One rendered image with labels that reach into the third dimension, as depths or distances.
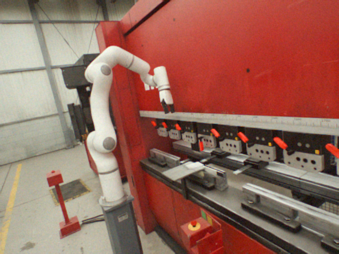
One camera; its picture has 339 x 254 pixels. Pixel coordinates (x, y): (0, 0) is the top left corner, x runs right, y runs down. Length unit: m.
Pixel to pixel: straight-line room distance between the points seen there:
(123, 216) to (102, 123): 0.56
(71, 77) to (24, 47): 6.34
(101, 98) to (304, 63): 0.95
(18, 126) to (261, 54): 7.94
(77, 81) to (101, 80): 1.11
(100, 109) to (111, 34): 1.19
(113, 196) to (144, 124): 1.14
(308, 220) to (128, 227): 0.94
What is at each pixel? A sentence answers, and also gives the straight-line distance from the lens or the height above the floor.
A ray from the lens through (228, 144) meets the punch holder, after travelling 1.29.
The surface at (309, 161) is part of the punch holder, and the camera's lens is 1.05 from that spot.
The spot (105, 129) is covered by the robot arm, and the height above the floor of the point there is 1.44.
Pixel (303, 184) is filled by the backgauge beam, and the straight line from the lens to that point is 1.46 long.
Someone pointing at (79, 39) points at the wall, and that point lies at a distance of 8.85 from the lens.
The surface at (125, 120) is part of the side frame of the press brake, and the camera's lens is 2.23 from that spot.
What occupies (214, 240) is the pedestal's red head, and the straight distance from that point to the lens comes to 1.33.
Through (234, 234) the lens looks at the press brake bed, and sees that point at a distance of 1.42.
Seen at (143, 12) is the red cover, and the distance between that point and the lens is 1.89.
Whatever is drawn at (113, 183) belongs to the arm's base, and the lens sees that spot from 1.31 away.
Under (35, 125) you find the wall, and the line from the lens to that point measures 8.41.
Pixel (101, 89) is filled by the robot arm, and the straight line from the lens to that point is 1.23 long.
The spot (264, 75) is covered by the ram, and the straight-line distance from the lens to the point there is 1.07.
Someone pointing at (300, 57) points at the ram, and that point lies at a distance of 0.99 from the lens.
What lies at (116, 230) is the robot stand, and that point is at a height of 0.85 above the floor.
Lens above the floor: 1.62
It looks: 11 degrees down
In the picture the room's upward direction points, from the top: 10 degrees counter-clockwise
